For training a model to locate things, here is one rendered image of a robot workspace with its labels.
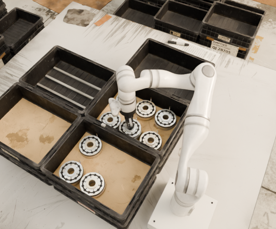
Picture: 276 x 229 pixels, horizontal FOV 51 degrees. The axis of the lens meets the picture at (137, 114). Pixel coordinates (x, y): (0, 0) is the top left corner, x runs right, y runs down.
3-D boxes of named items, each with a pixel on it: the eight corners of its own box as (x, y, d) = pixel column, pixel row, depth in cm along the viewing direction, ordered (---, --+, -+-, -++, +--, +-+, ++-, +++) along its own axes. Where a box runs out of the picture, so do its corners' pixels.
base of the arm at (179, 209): (193, 198, 126) (201, 184, 112) (188, 219, 121) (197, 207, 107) (172, 192, 128) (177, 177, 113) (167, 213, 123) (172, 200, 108)
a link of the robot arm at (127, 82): (120, 83, 103) (157, 82, 107) (116, 65, 108) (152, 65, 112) (117, 96, 109) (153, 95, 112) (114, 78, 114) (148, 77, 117)
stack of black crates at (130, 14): (164, 29, 281) (167, 9, 262) (151, 49, 267) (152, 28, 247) (128, 17, 292) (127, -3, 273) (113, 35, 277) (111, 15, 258)
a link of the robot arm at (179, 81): (144, 73, 118) (150, 63, 110) (204, 73, 125) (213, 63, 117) (148, 94, 115) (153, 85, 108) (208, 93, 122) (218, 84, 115)
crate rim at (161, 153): (191, 107, 136) (192, 104, 134) (161, 158, 122) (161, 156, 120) (118, 75, 148) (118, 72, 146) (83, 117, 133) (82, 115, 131)
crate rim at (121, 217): (161, 158, 122) (161, 156, 120) (122, 222, 107) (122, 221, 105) (83, 117, 133) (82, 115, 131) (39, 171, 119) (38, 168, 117)
